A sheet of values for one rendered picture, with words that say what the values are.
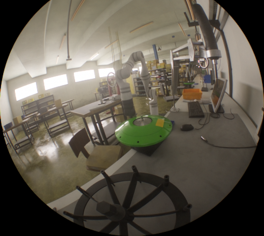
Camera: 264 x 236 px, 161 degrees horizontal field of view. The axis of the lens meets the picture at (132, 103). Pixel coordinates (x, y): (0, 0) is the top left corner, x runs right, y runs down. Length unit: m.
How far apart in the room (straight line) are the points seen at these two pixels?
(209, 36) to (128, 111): 0.58
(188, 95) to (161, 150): 1.06
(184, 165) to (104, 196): 0.38
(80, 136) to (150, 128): 0.87
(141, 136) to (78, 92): 9.13
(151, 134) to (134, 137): 0.07
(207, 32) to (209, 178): 0.52
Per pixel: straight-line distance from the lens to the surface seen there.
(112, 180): 0.40
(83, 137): 1.18
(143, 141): 0.40
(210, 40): 0.31
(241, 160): 0.62
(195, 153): 0.56
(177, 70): 0.80
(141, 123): 0.48
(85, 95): 9.64
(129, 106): 0.61
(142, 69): 0.87
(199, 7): 0.36
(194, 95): 1.47
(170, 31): 5.93
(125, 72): 0.58
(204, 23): 0.33
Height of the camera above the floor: 1.31
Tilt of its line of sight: 14 degrees down
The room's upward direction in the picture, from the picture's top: 11 degrees counter-clockwise
